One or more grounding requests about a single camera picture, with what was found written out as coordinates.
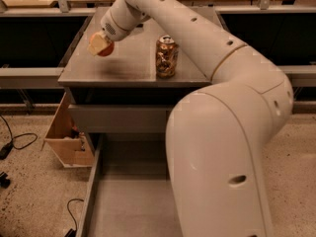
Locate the closed grey top drawer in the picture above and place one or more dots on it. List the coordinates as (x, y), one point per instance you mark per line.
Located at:
(120, 119)

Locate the grey metal rail right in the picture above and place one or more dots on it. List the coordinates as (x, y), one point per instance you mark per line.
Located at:
(301, 75)

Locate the red apple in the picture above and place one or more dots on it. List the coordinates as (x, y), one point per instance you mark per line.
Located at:
(108, 50)

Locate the grey metal rail left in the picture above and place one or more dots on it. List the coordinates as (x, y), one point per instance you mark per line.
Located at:
(30, 78)

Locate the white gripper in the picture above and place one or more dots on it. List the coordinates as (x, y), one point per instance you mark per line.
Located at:
(110, 26)

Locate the cardboard box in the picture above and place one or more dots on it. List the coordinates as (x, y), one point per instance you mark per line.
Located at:
(68, 143)

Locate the grey metal rail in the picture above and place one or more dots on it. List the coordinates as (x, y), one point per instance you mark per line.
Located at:
(301, 75)
(30, 78)

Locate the grey drawer cabinet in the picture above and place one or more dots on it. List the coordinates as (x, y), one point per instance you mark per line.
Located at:
(128, 75)

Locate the brown soda can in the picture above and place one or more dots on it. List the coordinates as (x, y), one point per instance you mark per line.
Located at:
(166, 57)

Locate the open grey middle drawer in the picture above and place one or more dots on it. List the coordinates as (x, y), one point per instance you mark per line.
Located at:
(129, 192)

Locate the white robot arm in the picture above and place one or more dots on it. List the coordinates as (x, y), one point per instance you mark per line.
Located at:
(216, 134)

